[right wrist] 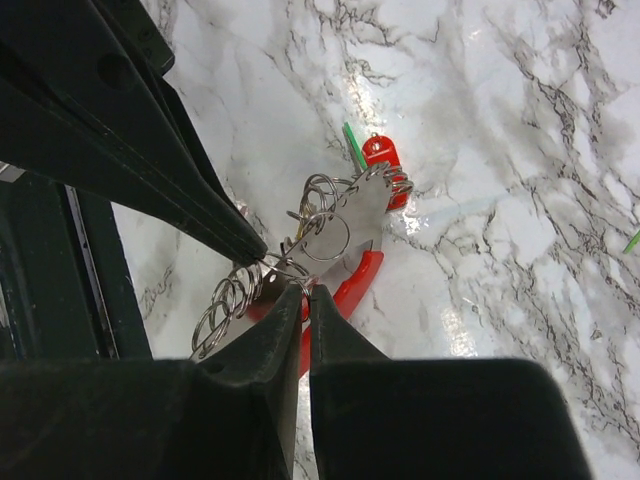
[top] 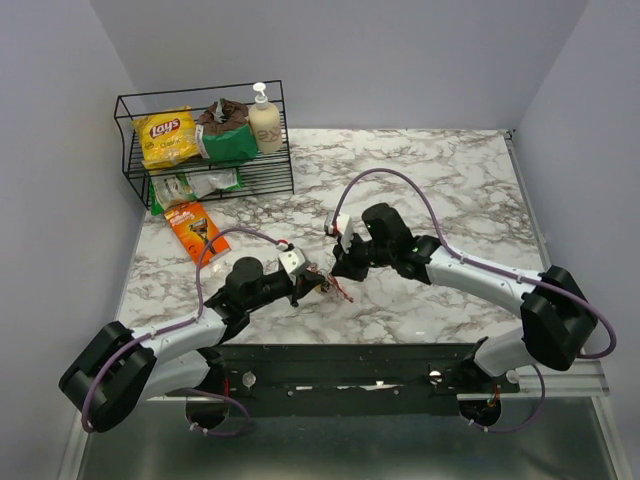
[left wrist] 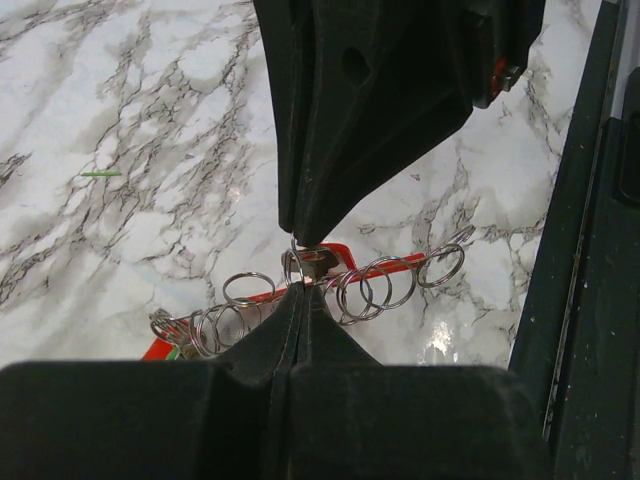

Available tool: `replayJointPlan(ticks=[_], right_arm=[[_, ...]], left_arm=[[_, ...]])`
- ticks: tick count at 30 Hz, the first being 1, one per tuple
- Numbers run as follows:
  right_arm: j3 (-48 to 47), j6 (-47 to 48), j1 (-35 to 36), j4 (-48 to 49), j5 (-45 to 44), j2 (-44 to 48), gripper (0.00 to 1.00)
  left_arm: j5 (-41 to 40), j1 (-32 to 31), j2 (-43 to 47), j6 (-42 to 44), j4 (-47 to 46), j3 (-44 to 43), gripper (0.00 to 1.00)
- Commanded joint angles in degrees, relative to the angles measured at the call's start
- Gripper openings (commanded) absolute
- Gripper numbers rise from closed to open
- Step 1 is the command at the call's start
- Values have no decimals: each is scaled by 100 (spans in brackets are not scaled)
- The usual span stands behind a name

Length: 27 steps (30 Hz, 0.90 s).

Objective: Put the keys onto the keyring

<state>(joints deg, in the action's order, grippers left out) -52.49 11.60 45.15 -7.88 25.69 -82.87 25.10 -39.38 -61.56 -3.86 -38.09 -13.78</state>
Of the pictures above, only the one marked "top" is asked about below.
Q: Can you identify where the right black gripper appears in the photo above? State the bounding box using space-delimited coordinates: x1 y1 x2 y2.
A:
330 230 394 282

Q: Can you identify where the metal key organizer red handle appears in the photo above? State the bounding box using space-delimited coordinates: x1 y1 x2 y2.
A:
308 264 354 303

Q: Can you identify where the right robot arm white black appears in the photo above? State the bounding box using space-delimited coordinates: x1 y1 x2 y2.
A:
324 203 597 392

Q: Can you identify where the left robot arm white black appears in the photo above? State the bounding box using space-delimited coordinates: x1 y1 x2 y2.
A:
58 252 324 432

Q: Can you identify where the orange Gillette razor package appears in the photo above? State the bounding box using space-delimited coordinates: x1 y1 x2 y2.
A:
164 202 231 266

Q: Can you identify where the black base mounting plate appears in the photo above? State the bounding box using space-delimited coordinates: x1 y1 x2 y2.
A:
102 342 524 416

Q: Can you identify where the green white snack packet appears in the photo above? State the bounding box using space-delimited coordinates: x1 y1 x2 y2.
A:
150 168 243 216

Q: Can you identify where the green brown snack bag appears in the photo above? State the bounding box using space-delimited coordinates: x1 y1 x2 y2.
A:
195 98 258 163

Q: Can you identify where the cream soap pump bottle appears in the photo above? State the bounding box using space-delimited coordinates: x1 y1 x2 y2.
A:
248 82 283 154

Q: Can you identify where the yellow Lays chips bag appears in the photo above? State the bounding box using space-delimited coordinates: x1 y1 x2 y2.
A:
133 105 199 171

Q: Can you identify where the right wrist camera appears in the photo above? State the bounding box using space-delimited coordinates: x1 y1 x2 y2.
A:
324 211 354 253

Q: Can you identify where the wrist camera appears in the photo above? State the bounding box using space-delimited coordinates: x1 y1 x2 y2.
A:
277 242 310 278
324 211 354 253

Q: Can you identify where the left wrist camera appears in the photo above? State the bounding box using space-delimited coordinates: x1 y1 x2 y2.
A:
277 242 310 278

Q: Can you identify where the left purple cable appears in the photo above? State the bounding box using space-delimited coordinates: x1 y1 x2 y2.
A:
80 227 296 437

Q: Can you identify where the purple cable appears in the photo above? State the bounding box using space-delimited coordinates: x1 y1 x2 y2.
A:
332 168 617 435
80 227 296 437

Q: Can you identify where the black wire shelf rack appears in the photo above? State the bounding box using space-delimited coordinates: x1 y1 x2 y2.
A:
114 80 294 213

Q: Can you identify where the aluminium rail frame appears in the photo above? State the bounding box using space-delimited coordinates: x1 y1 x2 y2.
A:
59 362 630 479

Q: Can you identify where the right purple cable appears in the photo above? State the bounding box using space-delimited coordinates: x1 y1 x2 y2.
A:
332 168 617 435

